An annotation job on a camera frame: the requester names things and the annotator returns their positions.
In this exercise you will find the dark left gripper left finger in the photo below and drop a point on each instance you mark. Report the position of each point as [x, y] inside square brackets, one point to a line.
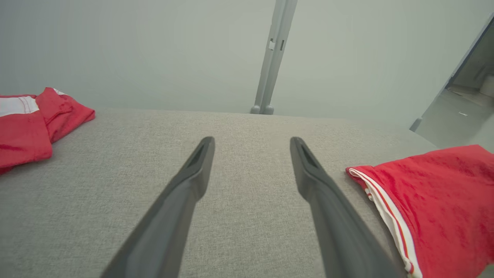
[173, 216]

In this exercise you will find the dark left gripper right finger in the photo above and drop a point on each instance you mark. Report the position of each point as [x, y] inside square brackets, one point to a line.
[335, 224]

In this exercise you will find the red basketball jersey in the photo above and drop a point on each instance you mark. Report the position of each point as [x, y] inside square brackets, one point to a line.
[444, 200]

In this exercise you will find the red shorts with white waistband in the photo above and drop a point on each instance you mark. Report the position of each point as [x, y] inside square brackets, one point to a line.
[27, 135]

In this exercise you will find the grey partition post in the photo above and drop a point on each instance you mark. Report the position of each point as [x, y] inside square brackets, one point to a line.
[274, 58]

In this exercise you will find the grey doorway frame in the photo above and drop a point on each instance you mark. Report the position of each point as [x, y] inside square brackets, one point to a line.
[468, 54]

